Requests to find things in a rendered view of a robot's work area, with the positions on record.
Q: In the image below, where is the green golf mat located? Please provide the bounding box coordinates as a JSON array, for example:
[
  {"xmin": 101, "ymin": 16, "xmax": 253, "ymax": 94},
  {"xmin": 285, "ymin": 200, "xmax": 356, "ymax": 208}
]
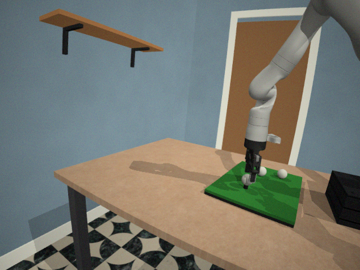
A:
[{"xmin": 204, "ymin": 161, "xmax": 303, "ymax": 228}]

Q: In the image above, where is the white golf ball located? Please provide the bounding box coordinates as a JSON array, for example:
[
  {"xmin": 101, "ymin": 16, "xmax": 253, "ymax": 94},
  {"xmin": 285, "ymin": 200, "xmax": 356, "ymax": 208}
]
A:
[
  {"xmin": 277, "ymin": 169, "xmax": 287, "ymax": 179},
  {"xmin": 258, "ymin": 166, "xmax": 267, "ymax": 176}
]

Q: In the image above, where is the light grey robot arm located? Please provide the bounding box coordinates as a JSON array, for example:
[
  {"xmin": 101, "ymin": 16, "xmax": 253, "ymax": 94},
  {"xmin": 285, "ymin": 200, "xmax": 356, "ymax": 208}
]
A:
[{"xmin": 245, "ymin": 0, "xmax": 360, "ymax": 144}]

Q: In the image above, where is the grey ball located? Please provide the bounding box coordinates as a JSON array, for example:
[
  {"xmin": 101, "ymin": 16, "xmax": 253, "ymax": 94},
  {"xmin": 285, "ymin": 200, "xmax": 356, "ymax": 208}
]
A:
[{"xmin": 241, "ymin": 174, "xmax": 252, "ymax": 185}]

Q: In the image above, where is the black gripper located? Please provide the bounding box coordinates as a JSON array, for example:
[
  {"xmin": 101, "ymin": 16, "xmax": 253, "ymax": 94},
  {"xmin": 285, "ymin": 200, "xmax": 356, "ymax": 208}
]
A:
[{"xmin": 244, "ymin": 138, "xmax": 267, "ymax": 183}]

